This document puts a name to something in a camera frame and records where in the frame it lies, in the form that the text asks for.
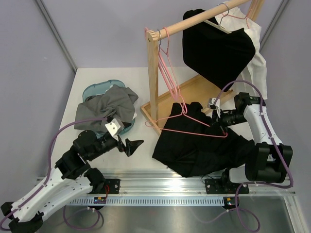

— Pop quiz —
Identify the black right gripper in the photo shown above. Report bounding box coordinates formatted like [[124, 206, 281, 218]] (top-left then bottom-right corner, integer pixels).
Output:
[[206, 108, 247, 134]]

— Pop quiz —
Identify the pink hanger with black garment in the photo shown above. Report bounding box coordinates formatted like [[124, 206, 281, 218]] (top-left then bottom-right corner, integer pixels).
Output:
[[141, 102, 228, 138]]

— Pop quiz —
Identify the black garment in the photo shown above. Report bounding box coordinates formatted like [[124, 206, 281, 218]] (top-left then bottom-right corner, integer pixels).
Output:
[[152, 101, 256, 178], [182, 22, 256, 89]]

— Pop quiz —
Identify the grey pleated skirt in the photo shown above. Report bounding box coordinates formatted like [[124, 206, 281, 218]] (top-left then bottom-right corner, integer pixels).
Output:
[[74, 85, 138, 133]]

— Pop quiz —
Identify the pink clothes hanger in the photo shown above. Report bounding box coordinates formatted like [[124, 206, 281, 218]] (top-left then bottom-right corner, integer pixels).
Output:
[[144, 26, 180, 102]]

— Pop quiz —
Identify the pink hanger with grey skirt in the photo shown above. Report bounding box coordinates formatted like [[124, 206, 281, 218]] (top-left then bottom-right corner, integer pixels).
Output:
[[157, 26, 187, 114]]

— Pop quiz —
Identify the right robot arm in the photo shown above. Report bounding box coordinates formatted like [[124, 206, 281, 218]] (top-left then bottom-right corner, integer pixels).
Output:
[[208, 92, 293, 193]]

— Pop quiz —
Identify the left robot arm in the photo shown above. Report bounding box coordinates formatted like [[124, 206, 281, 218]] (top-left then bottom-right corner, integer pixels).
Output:
[[1, 131, 144, 233]]

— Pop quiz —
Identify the wooden hanger with black garment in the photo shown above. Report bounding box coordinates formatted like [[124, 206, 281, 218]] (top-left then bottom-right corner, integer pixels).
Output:
[[204, 20, 231, 34]]

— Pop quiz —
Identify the pink hanger with white garment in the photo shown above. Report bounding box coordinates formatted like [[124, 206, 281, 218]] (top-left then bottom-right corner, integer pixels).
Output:
[[218, 6, 252, 31]]

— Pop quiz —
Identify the wooden clothes rack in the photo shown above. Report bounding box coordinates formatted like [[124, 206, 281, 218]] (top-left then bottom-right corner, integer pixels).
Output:
[[140, 0, 265, 135]]

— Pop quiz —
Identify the white garment on rack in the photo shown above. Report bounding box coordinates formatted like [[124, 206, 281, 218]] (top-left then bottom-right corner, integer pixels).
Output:
[[215, 15, 267, 100]]

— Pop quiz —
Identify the teal plastic basin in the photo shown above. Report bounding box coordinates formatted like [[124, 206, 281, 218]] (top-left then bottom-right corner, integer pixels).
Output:
[[82, 80, 135, 134]]

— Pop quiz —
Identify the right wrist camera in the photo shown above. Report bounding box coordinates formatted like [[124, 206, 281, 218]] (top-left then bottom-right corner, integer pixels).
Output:
[[207, 98, 221, 117]]

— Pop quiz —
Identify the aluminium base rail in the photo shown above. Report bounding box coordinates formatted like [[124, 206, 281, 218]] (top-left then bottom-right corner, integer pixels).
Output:
[[99, 168, 296, 196]]

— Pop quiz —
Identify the white slotted cable duct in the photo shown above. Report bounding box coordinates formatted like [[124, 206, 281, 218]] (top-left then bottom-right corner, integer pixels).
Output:
[[69, 197, 225, 206]]

